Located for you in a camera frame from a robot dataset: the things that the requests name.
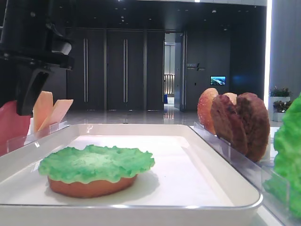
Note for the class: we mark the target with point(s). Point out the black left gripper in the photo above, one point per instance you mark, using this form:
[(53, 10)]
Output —
[(32, 42)]

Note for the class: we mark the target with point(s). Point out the wall screen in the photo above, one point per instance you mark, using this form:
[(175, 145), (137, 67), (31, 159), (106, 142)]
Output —
[(217, 80)]

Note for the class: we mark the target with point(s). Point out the white metal tray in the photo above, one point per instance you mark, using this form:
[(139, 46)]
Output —
[(190, 184)]

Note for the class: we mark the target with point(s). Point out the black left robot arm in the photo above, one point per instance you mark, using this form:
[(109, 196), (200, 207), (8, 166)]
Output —
[(20, 10)]

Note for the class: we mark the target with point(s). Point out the left orange cheese slice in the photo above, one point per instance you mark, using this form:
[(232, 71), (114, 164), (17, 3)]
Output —
[(42, 109)]

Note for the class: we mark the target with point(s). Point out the orange cheese slice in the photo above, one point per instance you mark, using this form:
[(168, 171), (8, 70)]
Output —
[(42, 109), (58, 112)]

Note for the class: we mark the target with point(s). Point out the right orange cheese slice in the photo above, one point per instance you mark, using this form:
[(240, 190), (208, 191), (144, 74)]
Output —
[(58, 112)]

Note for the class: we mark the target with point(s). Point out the clear left front rail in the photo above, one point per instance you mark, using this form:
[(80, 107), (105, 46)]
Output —
[(35, 137)]

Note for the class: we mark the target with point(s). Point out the outer brown meat patty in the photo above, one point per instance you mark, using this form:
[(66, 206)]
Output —
[(255, 119)]

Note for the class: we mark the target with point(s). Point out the upright green lettuce leaf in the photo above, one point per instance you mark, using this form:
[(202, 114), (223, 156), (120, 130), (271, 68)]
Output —
[(288, 160)]

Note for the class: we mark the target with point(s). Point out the bun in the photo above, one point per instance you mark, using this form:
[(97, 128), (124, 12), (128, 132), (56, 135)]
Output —
[(93, 189), (204, 109), (232, 97)]

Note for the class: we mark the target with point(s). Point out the brown meat patty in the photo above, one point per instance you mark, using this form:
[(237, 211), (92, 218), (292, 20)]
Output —
[(255, 119), (228, 124)]

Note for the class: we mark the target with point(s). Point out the upright red tomato slice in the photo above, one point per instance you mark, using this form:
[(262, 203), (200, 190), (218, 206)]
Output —
[(13, 128)]

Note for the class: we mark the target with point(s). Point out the white planter with plants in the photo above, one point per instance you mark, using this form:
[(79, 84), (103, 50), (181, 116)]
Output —
[(279, 101)]

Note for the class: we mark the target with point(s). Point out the clear right front rail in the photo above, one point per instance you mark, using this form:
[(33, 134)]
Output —
[(255, 173)]

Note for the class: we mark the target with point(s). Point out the clear rail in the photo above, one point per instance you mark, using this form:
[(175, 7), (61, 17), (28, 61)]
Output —
[(255, 173), (35, 137)]

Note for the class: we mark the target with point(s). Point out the inner brown meat patty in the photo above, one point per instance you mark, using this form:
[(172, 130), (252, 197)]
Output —
[(228, 124)]

